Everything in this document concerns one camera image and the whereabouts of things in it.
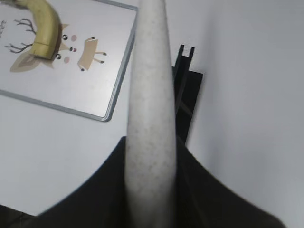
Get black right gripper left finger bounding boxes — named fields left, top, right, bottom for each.
left=0, top=137, right=127, bottom=228

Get yellow banana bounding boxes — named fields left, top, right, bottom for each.
left=1, top=0, right=60, bottom=60

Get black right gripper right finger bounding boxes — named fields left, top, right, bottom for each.
left=176, top=138, right=285, bottom=228

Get black knife stand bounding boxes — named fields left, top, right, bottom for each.
left=172, top=45, right=203, bottom=143

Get white-handled kitchen knife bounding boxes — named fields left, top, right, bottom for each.
left=124, top=0, right=176, bottom=228

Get white deer cutting board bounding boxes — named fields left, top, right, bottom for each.
left=0, top=0, right=137, bottom=122

